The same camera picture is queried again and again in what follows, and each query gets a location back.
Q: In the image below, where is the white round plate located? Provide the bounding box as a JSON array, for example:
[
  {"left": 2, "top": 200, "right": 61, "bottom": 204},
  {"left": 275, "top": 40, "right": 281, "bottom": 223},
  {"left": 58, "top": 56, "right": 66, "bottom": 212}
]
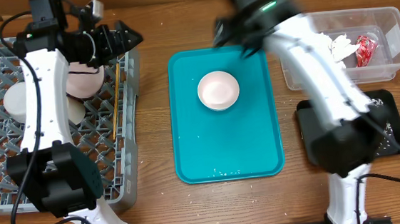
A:
[{"left": 66, "top": 62, "right": 105, "bottom": 98}]

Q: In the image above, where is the white plastic cup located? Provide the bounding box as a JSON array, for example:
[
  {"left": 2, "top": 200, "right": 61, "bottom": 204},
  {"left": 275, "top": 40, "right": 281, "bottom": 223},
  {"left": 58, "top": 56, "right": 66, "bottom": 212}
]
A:
[{"left": 67, "top": 97, "right": 86, "bottom": 125}]

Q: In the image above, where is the pink bowl with food scraps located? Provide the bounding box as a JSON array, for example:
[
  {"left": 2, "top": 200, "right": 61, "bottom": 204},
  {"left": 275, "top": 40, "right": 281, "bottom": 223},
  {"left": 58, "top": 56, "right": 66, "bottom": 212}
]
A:
[{"left": 197, "top": 71, "right": 240, "bottom": 111}]

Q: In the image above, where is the white napkin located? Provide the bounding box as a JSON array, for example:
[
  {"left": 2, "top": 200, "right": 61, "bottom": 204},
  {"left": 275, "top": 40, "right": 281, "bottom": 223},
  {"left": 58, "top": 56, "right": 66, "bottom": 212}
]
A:
[{"left": 317, "top": 33, "right": 346, "bottom": 68}]

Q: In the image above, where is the grey-white small bowl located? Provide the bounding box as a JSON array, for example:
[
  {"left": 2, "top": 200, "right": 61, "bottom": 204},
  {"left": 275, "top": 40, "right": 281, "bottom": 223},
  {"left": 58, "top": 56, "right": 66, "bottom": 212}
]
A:
[{"left": 3, "top": 81, "right": 26, "bottom": 123}]

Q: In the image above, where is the small white tissue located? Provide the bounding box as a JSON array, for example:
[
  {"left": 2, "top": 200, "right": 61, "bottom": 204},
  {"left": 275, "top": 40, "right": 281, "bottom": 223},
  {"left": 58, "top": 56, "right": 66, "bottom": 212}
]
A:
[{"left": 330, "top": 35, "right": 360, "bottom": 63}]

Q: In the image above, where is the red snack wrapper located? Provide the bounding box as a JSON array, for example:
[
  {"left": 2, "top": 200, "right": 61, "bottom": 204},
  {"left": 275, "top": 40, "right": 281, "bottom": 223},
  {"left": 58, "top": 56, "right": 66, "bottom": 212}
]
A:
[{"left": 356, "top": 36, "right": 378, "bottom": 67}]

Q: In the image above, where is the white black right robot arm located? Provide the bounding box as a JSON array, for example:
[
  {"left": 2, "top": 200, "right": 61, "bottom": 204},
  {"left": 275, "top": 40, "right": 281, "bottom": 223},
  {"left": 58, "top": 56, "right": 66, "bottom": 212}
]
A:
[{"left": 214, "top": 0, "right": 391, "bottom": 224}]

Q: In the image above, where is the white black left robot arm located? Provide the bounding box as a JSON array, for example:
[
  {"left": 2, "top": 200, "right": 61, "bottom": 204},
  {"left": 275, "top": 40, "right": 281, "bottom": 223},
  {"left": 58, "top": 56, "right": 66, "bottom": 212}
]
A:
[{"left": 6, "top": 0, "right": 143, "bottom": 224}]

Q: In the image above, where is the grey plastic dishwasher rack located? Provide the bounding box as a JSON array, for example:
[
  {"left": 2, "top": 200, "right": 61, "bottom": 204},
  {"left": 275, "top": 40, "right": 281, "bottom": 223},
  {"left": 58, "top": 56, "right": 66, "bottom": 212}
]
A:
[{"left": 0, "top": 42, "right": 140, "bottom": 215}]

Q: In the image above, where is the clear plastic waste bin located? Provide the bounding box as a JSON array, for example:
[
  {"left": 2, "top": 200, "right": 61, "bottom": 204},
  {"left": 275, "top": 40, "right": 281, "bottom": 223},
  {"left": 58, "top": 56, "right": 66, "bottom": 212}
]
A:
[{"left": 275, "top": 5, "right": 400, "bottom": 92}]

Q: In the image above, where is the teal plastic serving tray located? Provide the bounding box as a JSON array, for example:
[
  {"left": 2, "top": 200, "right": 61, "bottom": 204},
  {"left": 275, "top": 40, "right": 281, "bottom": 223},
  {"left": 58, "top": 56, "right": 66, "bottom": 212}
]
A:
[{"left": 168, "top": 46, "right": 285, "bottom": 184}]

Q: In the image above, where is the scattered food scraps pile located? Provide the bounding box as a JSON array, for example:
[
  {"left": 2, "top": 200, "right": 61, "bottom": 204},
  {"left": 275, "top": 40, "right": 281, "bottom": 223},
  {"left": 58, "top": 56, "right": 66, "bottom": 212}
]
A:
[{"left": 371, "top": 98, "right": 399, "bottom": 158}]

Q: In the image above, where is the black rectangular tray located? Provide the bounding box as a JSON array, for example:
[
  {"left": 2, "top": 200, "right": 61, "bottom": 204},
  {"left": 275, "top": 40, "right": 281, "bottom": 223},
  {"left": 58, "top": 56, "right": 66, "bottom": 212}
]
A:
[{"left": 295, "top": 89, "right": 400, "bottom": 166}]

